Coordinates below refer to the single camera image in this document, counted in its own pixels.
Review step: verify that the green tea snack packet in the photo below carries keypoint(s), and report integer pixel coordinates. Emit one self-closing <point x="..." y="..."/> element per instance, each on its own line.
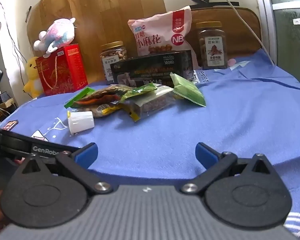
<point x="187" y="90"/>

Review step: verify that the brown cushion board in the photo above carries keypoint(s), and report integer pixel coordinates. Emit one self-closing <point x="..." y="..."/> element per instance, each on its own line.
<point x="239" y="40"/>

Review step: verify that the left nut jar gold lid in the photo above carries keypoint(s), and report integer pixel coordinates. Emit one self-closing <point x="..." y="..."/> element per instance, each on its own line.
<point x="112" y="53"/>

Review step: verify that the clear cake packet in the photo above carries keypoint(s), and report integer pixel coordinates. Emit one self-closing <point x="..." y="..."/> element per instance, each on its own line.
<point x="141" y="106"/>

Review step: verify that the pink twisted-dough snack bag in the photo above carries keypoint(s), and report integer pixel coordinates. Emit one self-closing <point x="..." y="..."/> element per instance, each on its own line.
<point x="163" y="33"/>

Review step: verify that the black sheep storage box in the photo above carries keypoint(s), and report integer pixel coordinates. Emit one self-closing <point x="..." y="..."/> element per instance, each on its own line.
<point x="139" y="71"/>

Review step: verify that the right nut jar gold lid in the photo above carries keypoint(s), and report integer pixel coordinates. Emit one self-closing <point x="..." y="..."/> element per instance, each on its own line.
<point x="212" y="43"/>

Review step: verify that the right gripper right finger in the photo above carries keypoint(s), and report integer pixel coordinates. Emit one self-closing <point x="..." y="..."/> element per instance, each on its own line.
<point x="217" y="166"/>

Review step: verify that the wooden board backdrop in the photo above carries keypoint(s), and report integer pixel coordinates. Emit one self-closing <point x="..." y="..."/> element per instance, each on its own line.
<point x="98" y="22"/>

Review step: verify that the yellow duck plush toy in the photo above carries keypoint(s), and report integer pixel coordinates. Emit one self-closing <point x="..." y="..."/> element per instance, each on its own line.
<point x="33" y="85"/>

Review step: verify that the blue printed tablecloth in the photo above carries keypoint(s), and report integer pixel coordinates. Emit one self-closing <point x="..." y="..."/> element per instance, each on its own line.
<point x="252" y="107"/>

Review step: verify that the broad bean snack packet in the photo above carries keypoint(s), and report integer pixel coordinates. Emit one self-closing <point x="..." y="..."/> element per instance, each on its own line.
<point x="101" y="110"/>

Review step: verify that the red gift bag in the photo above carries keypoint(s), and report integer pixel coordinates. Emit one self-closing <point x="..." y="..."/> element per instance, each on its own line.
<point x="62" y="71"/>

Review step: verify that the nut jar gold lid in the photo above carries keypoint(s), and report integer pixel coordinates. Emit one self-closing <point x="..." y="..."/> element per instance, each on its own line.
<point x="212" y="43"/>
<point x="112" y="53"/>

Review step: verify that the red spicy snack packet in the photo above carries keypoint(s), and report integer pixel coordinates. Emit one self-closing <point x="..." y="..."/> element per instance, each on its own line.
<point x="110" y="94"/>

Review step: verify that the green pea snack packet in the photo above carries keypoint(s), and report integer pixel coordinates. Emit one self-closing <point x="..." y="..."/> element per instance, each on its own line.
<point x="138" y="91"/>

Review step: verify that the pink white plush toy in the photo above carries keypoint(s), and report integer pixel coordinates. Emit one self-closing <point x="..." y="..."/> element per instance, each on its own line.
<point x="59" y="34"/>

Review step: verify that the white small cup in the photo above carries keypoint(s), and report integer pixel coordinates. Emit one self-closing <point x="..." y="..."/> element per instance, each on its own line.
<point x="80" y="121"/>

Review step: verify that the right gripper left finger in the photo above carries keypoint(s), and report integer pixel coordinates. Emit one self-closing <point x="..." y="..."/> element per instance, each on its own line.
<point x="76" y="164"/>

